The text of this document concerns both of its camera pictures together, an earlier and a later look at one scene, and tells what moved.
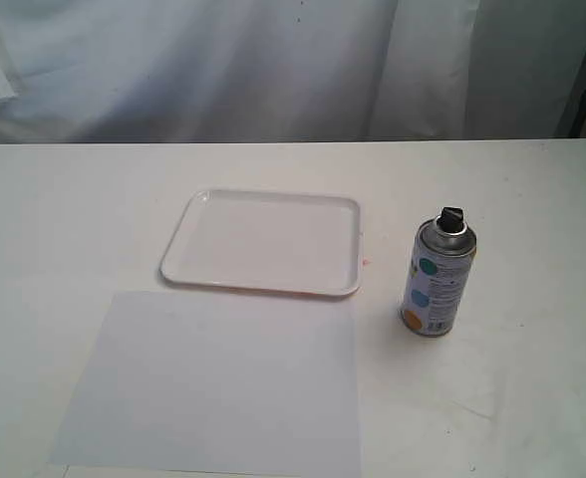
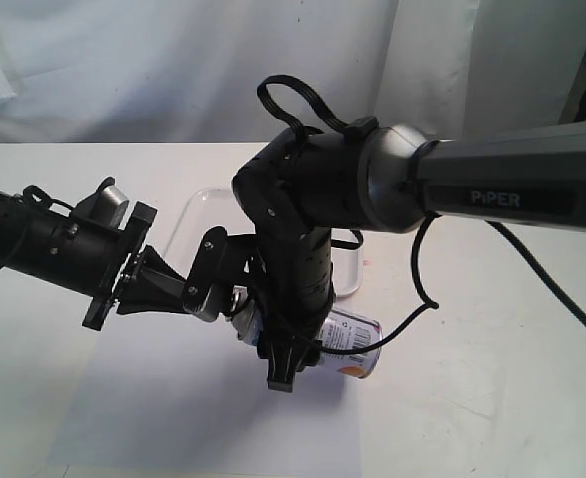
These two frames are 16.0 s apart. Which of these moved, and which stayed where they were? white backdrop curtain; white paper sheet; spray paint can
Moved: spray paint can
Stayed: white backdrop curtain; white paper sheet
